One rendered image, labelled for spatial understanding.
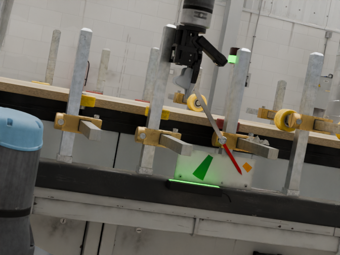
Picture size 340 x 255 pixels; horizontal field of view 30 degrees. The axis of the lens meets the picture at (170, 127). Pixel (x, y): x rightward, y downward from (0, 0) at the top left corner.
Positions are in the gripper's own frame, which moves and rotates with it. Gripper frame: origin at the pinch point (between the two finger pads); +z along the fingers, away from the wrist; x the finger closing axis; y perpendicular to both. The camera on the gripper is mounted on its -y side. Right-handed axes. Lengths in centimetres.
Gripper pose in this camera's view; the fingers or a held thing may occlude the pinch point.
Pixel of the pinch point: (188, 95)
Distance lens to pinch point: 189.8
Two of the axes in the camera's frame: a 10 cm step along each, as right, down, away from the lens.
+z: -1.8, 9.8, 0.5
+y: -9.5, -1.6, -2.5
